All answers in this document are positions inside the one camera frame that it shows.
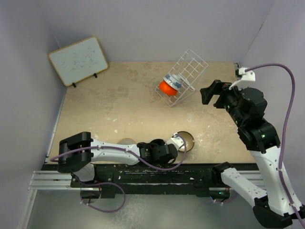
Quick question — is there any beige bowl dark rim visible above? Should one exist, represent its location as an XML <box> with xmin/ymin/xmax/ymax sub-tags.
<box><xmin>178</xmin><ymin>131</ymin><xmax>195</xmax><ymax>152</ymax></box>

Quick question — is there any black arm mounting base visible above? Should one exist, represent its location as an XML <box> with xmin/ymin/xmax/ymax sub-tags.
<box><xmin>41</xmin><ymin>163</ymin><xmax>260</xmax><ymax>199</ymax></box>

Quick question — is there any small whiteboard wooden frame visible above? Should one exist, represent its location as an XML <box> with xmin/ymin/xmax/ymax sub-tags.
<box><xmin>48</xmin><ymin>36</ymin><xmax>109</xmax><ymax>87</ymax></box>

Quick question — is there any black glossy bowl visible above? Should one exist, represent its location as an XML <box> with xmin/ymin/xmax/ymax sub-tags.
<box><xmin>150</xmin><ymin>139</ymin><xmax>166</xmax><ymax>146</ymax></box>

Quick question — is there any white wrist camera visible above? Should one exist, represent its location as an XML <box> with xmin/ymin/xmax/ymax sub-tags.
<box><xmin>234</xmin><ymin>67</ymin><xmax>255</xmax><ymax>90</ymax></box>
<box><xmin>165</xmin><ymin>133</ymin><xmax>186</xmax><ymax>151</ymax></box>

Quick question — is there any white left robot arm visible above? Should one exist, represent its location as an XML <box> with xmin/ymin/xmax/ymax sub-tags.
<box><xmin>57</xmin><ymin>132</ymin><xmax>184</xmax><ymax>187</ymax></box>

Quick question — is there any blue floral ceramic bowl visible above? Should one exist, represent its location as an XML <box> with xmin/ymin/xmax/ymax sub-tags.
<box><xmin>163</xmin><ymin>73</ymin><xmax>182</xmax><ymax>91</ymax></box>

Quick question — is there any orange plastic bowl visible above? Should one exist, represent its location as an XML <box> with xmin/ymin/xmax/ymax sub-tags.
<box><xmin>159</xmin><ymin>81</ymin><xmax>177</xmax><ymax>96</ymax></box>

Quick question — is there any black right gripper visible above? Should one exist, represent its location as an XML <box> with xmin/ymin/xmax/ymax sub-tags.
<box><xmin>201</xmin><ymin>79</ymin><xmax>248</xmax><ymax>127</ymax></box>

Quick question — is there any white bowl orange rim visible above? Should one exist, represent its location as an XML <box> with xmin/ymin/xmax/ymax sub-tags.
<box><xmin>117</xmin><ymin>138</ymin><xmax>136</xmax><ymax>145</ymax></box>

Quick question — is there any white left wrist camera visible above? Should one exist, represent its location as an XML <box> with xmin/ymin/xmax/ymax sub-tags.
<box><xmin>165</xmin><ymin>133</ymin><xmax>186</xmax><ymax>151</ymax></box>

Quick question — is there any aluminium extrusion rail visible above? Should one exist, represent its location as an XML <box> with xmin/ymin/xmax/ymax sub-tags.
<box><xmin>29</xmin><ymin>171</ymin><xmax>71</xmax><ymax>190</ymax></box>

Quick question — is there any white wire dish rack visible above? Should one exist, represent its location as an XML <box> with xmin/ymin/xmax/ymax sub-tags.
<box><xmin>155</xmin><ymin>49</ymin><xmax>208</xmax><ymax>107</ymax></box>

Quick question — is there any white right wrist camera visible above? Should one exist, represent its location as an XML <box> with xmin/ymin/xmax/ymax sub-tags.
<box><xmin>234</xmin><ymin>67</ymin><xmax>255</xmax><ymax>90</ymax></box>

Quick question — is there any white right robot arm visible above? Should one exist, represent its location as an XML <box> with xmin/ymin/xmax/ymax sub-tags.
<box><xmin>200</xmin><ymin>80</ymin><xmax>305</xmax><ymax>229</ymax></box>

